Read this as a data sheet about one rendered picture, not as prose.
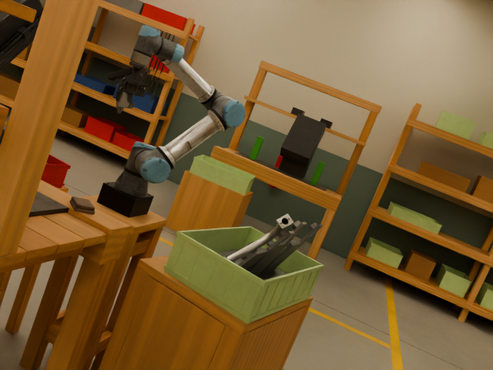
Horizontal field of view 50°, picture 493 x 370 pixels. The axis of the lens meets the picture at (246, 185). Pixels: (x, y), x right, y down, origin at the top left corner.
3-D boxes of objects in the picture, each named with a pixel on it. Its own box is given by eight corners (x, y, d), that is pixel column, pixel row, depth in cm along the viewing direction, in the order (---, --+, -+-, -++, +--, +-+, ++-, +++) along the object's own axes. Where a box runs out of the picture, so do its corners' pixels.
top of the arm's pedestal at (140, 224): (111, 200, 264) (113, 192, 264) (164, 227, 256) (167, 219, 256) (71, 205, 234) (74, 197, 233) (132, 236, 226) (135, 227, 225)
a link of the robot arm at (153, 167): (142, 179, 237) (238, 110, 248) (153, 191, 225) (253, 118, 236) (128, 159, 231) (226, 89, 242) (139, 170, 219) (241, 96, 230)
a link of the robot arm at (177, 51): (177, 43, 224) (154, 34, 217) (188, 47, 214) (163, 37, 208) (171, 62, 225) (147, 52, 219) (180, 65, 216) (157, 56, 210)
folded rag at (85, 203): (68, 202, 207) (71, 194, 207) (88, 205, 212) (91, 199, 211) (73, 211, 199) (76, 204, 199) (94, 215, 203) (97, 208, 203)
